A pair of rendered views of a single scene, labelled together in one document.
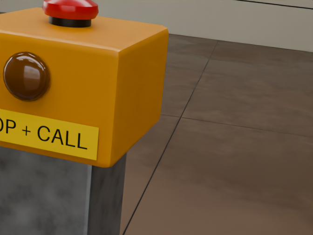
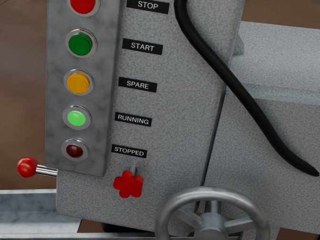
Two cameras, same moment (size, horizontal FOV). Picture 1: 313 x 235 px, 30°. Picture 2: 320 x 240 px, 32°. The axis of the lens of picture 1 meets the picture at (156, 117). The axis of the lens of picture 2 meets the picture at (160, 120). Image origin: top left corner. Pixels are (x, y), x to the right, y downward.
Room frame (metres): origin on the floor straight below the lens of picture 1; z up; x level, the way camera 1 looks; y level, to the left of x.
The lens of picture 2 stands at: (0.08, -1.58, 1.73)
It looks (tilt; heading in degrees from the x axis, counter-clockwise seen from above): 35 degrees down; 4
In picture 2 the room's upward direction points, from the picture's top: 9 degrees clockwise
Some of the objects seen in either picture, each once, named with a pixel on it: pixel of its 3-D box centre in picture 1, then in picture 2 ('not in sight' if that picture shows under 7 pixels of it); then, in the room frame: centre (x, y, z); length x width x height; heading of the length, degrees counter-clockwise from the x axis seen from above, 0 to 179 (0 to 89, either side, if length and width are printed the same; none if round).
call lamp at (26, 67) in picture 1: (26, 76); not in sight; (0.36, 0.08, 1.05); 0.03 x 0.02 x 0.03; 76
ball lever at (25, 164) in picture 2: not in sight; (42, 169); (0.68, -1.38, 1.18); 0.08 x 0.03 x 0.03; 92
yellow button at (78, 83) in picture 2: not in sight; (78, 82); (0.62, -1.44, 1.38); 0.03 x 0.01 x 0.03; 92
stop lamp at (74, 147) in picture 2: not in sight; (75, 149); (0.62, -1.44, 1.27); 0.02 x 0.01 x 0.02; 92
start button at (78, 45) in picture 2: not in sight; (80, 44); (0.62, -1.44, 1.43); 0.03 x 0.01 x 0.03; 92
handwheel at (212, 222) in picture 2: not in sight; (212, 212); (0.64, -1.63, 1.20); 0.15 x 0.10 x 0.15; 92
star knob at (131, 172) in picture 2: not in sight; (129, 177); (0.63, -1.51, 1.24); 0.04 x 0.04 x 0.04; 2
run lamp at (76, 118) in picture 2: not in sight; (76, 117); (0.62, -1.44, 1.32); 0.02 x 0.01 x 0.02; 92
